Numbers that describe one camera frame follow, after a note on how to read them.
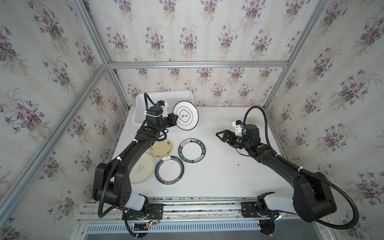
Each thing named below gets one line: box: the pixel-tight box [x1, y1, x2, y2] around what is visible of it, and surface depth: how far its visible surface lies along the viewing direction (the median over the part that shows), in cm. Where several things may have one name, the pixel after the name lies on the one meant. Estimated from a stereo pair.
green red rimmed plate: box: [154, 155, 185, 185], surface depth 89 cm
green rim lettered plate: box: [178, 138, 206, 164], surface depth 97 cm
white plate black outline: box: [172, 100, 199, 131], surface depth 88 cm
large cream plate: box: [129, 152, 156, 184], surface depth 88 cm
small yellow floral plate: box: [150, 138, 173, 159], surface depth 97 cm
